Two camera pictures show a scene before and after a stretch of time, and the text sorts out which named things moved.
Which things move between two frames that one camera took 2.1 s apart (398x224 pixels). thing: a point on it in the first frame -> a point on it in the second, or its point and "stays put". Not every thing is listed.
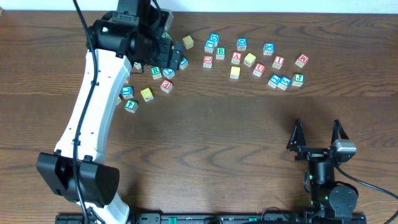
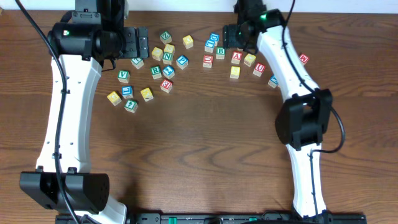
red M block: [301, 60] stays put
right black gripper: [310, 154] -> [229, 38]
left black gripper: [161, 60] -> [130, 51]
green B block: [221, 53] stays put
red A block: [236, 57] stays put
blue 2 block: [168, 73] stays put
